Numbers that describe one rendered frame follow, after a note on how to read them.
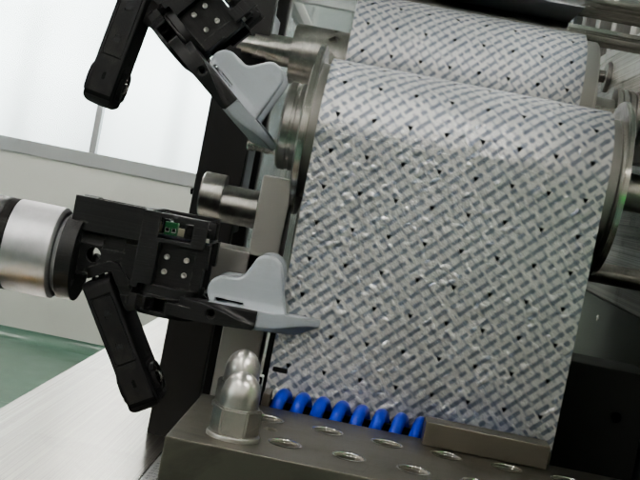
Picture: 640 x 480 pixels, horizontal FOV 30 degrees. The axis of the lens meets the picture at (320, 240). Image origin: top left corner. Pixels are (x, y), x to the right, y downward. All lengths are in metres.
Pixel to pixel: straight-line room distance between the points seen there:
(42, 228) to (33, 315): 5.87
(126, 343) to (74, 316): 5.80
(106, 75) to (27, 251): 0.17
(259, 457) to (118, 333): 0.23
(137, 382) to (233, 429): 0.19
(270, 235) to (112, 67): 0.20
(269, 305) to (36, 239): 0.19
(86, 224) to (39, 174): 5.82
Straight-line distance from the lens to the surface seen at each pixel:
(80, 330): 6.77
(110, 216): 0.96
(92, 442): 1.27
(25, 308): 6.84
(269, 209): 1.03
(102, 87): 1.02
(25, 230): 0.96
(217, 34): 1.02
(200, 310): 0.93
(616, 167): 0.98
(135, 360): 0.97
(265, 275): 0.94
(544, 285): 0.97
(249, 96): 1.01
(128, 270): 0.97
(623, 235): 1.30
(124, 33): 1.03
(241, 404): 0.80
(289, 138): 0.99
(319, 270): 0.96
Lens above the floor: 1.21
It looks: 3 degrees down
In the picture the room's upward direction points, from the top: 11 degrees clockwise
